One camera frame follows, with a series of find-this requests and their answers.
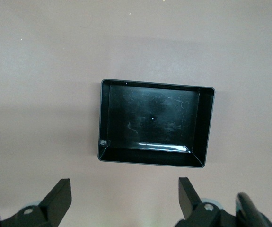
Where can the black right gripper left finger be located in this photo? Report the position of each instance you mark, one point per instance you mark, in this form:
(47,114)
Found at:
(55,203)

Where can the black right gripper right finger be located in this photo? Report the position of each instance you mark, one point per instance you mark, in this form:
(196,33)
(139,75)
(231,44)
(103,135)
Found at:
(192,208)

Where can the black plastic box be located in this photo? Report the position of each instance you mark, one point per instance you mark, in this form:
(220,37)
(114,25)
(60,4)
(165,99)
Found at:
(150,106)

